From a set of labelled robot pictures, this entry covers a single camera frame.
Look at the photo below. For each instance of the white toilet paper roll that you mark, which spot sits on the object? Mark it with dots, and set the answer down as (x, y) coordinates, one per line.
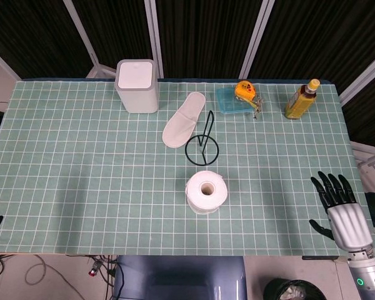
(195, 193)

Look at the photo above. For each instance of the white bin with grey rim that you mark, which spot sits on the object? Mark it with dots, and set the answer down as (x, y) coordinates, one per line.
(137, 93)

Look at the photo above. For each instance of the red and grey plug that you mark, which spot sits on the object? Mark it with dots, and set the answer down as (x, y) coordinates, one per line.
(93, 271)

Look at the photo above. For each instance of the blue robot torso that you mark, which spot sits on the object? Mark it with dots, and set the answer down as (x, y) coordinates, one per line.
(178, 278)

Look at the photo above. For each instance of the green tea bottle yellow cap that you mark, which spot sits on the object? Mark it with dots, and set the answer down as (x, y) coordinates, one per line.
(300, 103)

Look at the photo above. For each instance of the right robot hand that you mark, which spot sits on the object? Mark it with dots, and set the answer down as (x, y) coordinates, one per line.
(347, 222)

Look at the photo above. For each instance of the yellow tape measure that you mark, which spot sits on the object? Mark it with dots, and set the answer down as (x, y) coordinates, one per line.
(245, 90)

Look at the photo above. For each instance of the white disposable slipper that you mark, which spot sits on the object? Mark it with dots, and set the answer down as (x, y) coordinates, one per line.
(182, 122)

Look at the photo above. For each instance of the black folding screen panel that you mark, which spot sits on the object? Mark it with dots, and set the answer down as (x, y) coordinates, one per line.
(118, 28)
(318, 40)
(203, 37)
(28, 34)

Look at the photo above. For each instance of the black waste basket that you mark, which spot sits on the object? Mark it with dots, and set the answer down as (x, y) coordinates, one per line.
(293, 290)

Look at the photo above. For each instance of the green checked tablecloth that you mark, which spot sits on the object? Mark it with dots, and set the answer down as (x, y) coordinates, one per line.
(97, 187)

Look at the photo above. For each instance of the blue plastic container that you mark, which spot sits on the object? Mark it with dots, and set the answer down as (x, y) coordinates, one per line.
(229, 101)

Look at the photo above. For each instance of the white metal frame foot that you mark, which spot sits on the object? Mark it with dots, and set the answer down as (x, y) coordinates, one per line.
(372, 159)

